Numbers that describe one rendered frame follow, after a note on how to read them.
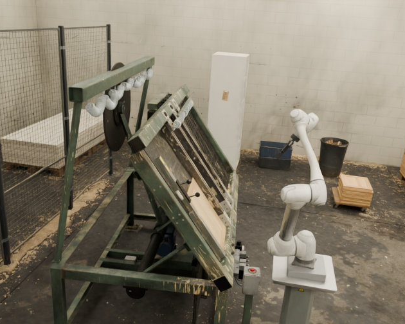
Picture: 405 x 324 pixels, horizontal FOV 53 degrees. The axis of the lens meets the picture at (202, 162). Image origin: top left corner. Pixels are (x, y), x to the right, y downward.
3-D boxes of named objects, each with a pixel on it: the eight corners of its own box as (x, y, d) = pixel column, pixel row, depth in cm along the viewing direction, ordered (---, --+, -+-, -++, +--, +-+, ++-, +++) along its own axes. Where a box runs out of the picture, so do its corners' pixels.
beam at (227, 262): (220, 293, 306) (233, 287, 303) (211, 281, 303) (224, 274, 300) (231, 181, 512) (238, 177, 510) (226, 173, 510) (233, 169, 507)
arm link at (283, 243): (294, 260, 336) (267, 261, 334) (289, 243, 348) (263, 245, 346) (315, 195, 285) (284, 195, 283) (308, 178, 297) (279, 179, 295)
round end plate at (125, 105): (110, 164, 346) (108, 68, 319) (103, 163, 347) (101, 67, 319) (134, 137, 421) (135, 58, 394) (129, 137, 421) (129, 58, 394)
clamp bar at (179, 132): (225, 214, 397) (247, 203, 391) (158, 110, 369) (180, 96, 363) (225, 209, 406) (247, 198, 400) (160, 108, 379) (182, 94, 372)
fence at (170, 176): (220, 258, 325) (225, 256, 324) (154, 160, 303) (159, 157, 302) (221, 255, 330) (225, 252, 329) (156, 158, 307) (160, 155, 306)
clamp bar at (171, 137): (224, 228, 370) (247, 216, 364) (151, 117, 342) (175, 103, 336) (224, 223, 379) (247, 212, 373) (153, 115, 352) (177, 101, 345)
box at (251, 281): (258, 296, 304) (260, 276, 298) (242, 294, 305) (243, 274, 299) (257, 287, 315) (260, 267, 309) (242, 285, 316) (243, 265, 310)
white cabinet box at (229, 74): (235, 171, 755) (246, 56, 685) (204, 167, 765) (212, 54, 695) (239, 160, 812) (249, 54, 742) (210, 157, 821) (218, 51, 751)
